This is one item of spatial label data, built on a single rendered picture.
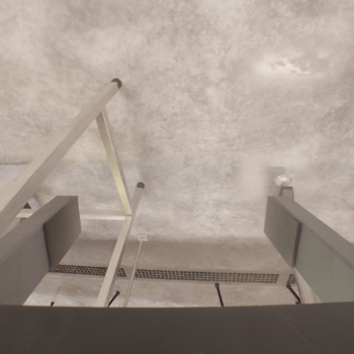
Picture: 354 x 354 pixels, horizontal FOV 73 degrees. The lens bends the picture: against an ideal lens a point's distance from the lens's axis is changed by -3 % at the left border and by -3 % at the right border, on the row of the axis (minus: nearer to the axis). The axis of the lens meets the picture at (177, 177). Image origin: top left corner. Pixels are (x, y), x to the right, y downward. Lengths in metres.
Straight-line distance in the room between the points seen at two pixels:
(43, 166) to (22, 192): 0.07
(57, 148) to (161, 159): 0.61
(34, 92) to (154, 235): 0.95
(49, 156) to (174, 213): 0.88
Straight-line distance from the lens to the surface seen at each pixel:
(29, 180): 0.51
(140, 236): 1.52
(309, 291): 1.00
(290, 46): 0.95
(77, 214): 0.17
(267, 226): 0.17
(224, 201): 1.25
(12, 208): 0.48
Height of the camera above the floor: 0.90
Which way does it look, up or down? 51 degrees down
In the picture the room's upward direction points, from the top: 171 degrees counter-clockwise
